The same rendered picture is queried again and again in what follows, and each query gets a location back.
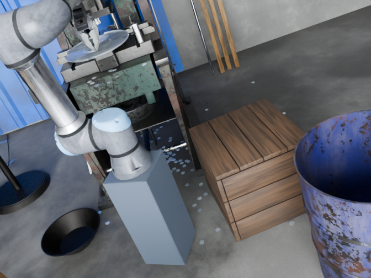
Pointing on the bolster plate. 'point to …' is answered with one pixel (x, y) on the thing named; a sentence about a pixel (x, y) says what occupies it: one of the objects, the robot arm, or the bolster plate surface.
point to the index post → (137, 32)
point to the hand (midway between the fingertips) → (95, 48)
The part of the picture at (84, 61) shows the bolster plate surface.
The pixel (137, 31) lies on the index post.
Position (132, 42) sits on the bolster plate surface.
